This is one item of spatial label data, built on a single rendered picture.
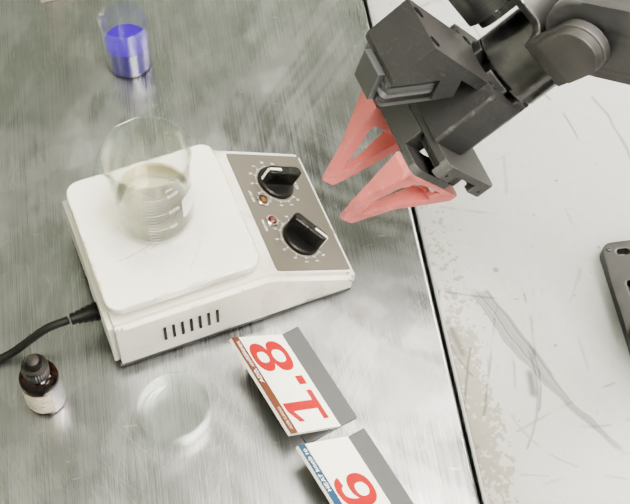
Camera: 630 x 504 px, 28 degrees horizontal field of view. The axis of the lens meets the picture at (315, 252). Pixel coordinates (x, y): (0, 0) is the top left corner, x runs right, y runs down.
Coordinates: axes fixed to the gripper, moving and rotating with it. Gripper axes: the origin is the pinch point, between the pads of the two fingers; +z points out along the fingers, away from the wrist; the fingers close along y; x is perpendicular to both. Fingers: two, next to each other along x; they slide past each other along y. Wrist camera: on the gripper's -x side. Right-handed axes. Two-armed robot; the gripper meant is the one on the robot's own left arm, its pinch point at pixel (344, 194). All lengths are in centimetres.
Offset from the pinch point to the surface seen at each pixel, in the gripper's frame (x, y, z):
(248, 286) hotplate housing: 0.1, 1.3, 10.5
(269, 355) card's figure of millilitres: 3.4, 5.3, 13.0
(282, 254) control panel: 2.8, -0.8, 8.1
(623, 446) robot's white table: 20.0, 20.9, -3.3
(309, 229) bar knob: 4.2, -2.0, 5.8
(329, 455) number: 4.1, 14.6, 11.8
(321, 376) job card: 7.2, 7.6, 11.5
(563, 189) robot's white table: 24.2, -1.8, -8.1
